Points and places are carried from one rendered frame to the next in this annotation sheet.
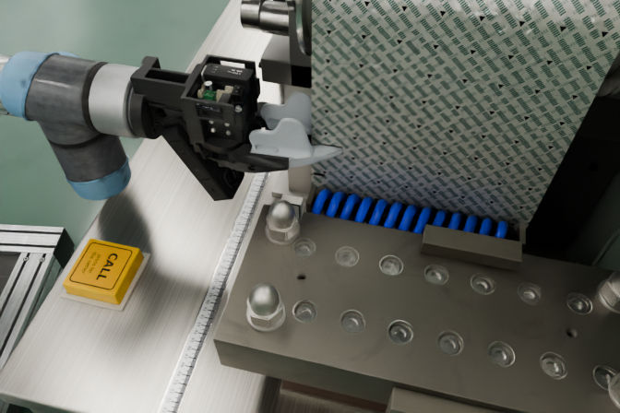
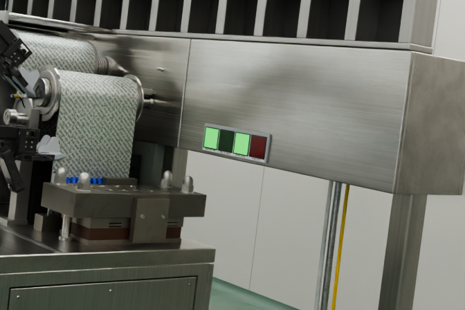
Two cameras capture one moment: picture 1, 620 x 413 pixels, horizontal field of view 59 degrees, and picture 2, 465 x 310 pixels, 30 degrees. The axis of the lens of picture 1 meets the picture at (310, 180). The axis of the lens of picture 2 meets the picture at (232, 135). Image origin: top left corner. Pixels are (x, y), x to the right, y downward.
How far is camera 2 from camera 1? 2.00 m
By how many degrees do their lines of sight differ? 65
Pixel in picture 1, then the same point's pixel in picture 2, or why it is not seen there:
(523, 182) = (123, 159)
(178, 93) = (13, 131)
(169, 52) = not seen: outside the picture
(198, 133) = (23, 145)
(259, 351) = (91, 194)
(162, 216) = not seen: outside the picture
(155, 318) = (14, 243)
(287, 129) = (52, 142)
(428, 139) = (94, 144)
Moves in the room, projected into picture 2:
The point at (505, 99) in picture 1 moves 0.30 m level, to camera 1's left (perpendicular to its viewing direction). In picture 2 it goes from (114, 122) to (28, 117)
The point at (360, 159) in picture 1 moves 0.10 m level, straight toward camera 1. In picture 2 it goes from (71, 159) to (95, 165)
